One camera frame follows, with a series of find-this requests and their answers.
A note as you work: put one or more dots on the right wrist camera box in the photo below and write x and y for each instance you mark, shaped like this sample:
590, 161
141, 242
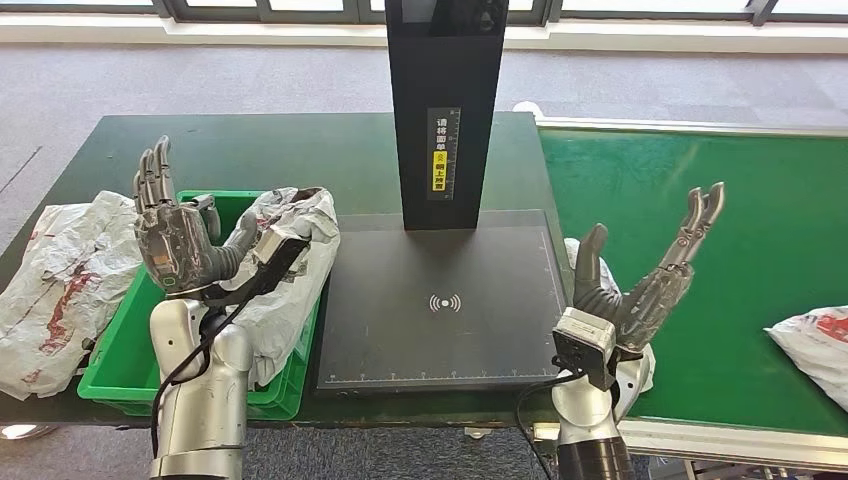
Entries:
583, 341

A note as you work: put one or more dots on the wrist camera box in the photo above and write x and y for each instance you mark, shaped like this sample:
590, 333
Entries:
583, 341
281, 258

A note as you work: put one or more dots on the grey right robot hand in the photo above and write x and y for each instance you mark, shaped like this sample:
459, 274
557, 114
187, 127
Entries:
642, 311

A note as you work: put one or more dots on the black inbound scanner machine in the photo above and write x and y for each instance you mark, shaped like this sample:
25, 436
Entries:
447, 79

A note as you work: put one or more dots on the white parcel bag red logo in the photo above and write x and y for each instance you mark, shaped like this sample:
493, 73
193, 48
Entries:
815, 351
298, 291

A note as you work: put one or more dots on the white window sill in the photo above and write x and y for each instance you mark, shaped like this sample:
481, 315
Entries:
199, 30

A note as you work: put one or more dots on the white parcel bag red streaks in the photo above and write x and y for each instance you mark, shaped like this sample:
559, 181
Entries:
60, 291

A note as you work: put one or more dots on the ruler label with yellow sticker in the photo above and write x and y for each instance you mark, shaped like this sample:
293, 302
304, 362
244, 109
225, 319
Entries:
444, 152

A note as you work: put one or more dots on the green plastic delivery box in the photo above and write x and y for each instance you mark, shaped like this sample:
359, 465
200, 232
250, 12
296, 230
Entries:
126, 358

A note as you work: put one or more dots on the dark green table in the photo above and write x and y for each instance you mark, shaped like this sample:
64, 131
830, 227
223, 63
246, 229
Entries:
265, 152

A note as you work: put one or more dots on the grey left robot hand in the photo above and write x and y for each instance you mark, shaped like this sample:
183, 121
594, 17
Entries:
175, 252

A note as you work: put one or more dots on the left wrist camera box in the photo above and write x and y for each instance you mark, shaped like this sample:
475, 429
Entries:
281, 258

